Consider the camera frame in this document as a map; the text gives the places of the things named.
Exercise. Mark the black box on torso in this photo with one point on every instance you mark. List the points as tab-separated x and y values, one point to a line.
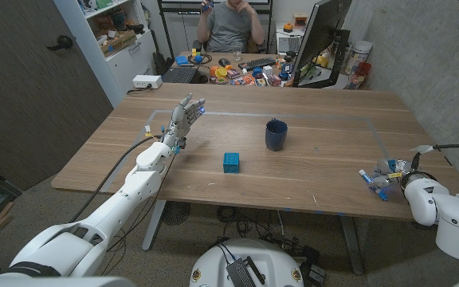
240	274

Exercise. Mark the person in grey shirt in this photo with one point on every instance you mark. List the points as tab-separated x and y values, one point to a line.
229	28

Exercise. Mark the grey table leg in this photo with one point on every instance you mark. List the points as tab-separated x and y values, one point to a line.
353	247

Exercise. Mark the blue flat box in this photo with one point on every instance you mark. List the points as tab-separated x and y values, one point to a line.
181	60

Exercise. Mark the white power strip box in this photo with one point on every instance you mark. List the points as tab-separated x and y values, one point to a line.
146	81

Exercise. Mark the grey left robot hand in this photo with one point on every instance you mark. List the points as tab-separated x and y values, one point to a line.
181	121

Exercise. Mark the black computer mouse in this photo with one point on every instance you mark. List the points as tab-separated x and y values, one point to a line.
224	62

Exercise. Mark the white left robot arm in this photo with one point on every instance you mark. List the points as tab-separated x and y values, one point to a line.
122	199

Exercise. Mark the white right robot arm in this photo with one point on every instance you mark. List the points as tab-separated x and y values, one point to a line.
448	215

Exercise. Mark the small blue cube toy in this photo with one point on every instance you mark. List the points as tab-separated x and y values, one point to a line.
257	72

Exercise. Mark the round black fan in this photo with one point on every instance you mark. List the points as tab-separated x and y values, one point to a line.
176	213

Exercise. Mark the white shelf cabinet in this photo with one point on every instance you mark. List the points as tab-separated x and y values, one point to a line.
122	60

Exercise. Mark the black computer monitor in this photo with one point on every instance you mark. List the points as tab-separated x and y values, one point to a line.
319	34

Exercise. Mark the orange wooden box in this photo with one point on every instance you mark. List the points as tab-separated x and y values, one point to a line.
300	20

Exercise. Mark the white robot head edge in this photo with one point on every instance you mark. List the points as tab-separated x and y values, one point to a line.
54	282

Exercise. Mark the black laptop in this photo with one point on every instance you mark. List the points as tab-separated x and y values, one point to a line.
181	75

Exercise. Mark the dark blue cup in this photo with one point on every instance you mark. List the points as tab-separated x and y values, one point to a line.
275	135

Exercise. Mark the black backpack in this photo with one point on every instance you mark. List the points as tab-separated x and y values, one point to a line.
160	64

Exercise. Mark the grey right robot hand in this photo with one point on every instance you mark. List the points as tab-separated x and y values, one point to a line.
385	175

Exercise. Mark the white round canister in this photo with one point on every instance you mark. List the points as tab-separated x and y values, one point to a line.
359	53

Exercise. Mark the blue cube block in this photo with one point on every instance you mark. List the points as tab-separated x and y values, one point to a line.
231	163

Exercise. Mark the red plastic cup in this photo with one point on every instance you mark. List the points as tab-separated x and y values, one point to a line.
360	73

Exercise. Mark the white marker with blue cap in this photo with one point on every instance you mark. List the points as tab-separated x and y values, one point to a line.
366	176

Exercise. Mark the orange plastic cup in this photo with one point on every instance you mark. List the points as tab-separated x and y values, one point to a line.
213	71

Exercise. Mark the black power adapter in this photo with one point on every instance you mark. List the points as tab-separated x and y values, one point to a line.
313	267

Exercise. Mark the white robot torso base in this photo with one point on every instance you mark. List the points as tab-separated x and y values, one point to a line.
249	259

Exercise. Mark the clear drinking glass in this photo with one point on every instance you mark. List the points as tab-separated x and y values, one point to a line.
237	52

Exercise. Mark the cardboard box on shelf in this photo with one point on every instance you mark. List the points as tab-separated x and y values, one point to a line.
118	42

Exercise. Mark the small white box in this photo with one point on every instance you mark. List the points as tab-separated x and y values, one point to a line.
267	70

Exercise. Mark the dark handheld phone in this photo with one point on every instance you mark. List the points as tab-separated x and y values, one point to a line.
207	4

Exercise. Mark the black keyboard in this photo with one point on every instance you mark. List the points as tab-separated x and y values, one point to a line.
256	64

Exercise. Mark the white table leg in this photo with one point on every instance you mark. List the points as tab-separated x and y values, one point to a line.
153	225

